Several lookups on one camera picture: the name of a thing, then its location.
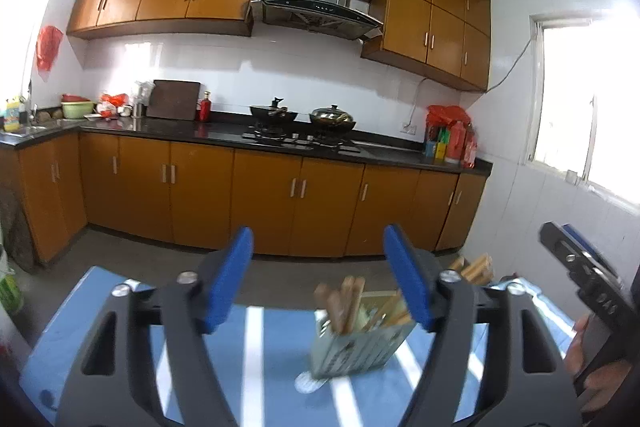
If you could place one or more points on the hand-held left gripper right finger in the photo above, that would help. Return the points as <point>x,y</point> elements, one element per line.
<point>405,277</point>

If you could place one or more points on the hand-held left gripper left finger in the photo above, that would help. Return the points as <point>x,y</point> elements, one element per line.
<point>232,277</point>

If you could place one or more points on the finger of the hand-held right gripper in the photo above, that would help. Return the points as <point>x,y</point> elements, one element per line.
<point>580,264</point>

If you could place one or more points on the bunch of wooden chopsticks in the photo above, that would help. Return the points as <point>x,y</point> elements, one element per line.
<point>345,302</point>

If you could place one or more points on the green perforated utensil holder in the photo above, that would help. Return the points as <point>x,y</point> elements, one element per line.
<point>350,352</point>

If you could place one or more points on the person's right hand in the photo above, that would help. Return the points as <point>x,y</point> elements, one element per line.
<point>607,384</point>

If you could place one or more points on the brown lower kitchen cabinets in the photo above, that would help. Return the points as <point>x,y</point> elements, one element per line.
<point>200,202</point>

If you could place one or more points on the blue white striped tablecloth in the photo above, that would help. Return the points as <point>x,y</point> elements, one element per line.
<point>280,357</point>

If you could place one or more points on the colourful carton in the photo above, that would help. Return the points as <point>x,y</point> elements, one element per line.
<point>436,144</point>

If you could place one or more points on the black kitchen countertop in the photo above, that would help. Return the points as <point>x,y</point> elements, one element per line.
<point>225,133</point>

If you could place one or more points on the black gas stove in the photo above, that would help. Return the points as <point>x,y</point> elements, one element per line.
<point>300,141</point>

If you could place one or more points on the window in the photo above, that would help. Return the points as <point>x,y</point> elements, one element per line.
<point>25,7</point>
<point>580,97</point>

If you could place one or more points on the black wok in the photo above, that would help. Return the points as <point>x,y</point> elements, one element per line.
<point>272,113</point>

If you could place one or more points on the red thermos bottle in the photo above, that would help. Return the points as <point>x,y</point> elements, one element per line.
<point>205,108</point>

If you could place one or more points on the pan with metal lid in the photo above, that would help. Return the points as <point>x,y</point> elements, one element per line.
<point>332,117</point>

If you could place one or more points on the dark wooden cutting board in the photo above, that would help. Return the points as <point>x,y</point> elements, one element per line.
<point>172,101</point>

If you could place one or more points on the clear jar with lid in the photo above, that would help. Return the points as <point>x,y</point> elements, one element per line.
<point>141,99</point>

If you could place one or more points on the red white plastic bag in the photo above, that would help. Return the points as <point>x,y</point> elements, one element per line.
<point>112,106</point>

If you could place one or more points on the green plastic basin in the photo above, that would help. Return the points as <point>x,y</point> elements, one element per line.
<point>77,108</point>

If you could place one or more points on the steel sink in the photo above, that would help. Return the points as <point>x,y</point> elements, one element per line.
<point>30,131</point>

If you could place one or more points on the steel faucet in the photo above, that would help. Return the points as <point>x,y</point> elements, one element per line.
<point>31,104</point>

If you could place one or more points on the yellow dish soap bottle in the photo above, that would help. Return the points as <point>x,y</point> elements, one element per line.
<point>11,117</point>

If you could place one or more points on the hanging red plastic bag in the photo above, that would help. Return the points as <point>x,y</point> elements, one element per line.
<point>49,49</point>

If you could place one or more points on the white wall socket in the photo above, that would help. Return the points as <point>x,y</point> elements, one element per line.
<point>410,128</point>

